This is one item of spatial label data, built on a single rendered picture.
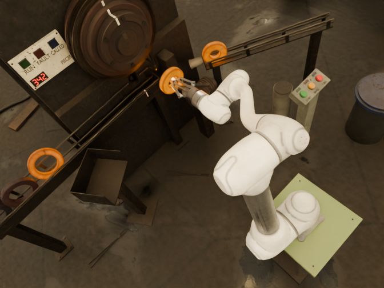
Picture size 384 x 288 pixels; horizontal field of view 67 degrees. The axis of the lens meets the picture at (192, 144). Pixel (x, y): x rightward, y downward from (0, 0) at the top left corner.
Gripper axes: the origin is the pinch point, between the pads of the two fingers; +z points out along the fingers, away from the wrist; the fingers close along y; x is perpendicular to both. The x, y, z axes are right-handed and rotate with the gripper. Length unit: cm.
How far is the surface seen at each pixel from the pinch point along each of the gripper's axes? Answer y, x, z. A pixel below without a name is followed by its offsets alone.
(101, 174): -63, -24, -1
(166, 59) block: 10.9, -5.5, 18.3
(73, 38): -30, 39, 20
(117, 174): -56, -24, -8
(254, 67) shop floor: 97, -86, 20
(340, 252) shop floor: 8, -78, -121
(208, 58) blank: 33.5, -15.4, 6.6
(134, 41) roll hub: -7.3, 26.0, 10.5
